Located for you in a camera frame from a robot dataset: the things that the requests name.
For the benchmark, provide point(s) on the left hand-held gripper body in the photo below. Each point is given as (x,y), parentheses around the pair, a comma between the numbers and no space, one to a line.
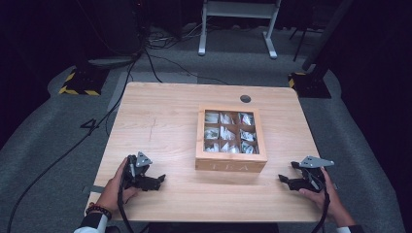
(139,174)

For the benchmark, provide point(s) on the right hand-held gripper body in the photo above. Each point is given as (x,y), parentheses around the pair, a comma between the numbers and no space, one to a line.
(311,176)

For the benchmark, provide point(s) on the person's right hand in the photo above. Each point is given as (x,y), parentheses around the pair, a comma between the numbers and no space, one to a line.
(330,197)

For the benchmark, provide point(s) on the person's left hand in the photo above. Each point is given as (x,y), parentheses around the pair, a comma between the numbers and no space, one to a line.
(113,191)

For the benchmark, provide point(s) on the grey tape strip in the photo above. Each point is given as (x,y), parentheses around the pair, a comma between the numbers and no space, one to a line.
(94,189)

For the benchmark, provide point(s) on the wooden tea box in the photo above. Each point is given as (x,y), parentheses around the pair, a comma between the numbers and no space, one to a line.
(230,163)

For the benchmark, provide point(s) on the group of white tea bags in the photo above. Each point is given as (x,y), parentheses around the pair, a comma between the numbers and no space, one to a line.
(230,133)

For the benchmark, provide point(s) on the black stand base striped tape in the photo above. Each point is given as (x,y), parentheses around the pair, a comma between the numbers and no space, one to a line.
(309,85)
(83,81)

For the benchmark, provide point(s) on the grey slanted pole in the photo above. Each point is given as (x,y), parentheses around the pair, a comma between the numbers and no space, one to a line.
(327,32)

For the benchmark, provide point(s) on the white metal desk frame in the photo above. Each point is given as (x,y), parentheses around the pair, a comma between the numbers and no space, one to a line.
(238,9)

